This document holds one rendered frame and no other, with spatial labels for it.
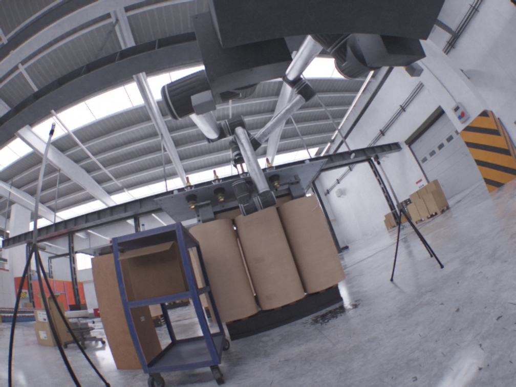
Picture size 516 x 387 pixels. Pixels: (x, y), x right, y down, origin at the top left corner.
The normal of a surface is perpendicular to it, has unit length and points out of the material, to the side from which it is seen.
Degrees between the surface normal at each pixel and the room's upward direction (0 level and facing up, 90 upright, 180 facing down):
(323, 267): 90
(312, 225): 90
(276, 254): 90
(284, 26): 180
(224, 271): 90
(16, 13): 175
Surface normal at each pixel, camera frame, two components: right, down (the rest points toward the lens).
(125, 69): 0.29, 0.89
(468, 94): -0.95, 0.24
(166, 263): 0.11, -0.39
